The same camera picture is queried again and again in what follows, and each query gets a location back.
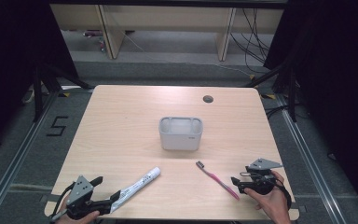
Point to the light wooden desk frame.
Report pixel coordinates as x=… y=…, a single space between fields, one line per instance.
x=115 y=34

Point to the small colourful floor clutter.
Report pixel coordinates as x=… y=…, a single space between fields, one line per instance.
x=101 y=43

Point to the person's right hand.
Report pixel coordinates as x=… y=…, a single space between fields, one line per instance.
x=275 y=202

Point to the metal floor rail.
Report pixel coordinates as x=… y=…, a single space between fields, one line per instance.
x=310 y=161
x=15 y=161

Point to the grey round table grommet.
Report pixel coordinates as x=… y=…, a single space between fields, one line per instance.
x=208 y=99

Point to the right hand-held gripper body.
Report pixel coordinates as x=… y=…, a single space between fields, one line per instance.
x=262 y=183

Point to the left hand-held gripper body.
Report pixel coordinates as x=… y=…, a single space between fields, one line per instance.
x=79 y=194

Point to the white toothpaste tube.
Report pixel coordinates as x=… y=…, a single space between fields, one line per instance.
x=140 y=184

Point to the black curtain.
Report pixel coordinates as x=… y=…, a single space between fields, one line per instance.
x=338 y=77
x=9 y=62

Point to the pink toothbrush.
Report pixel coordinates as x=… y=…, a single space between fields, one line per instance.
x=217 y=181

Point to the grey toothbrush holder box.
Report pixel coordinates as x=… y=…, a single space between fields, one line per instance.
x=180 y=140

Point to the person's left hand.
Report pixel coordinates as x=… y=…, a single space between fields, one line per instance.
x=77 y=221

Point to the black metal stand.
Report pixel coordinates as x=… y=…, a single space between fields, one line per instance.
x=292 y=93
x=38 y=93

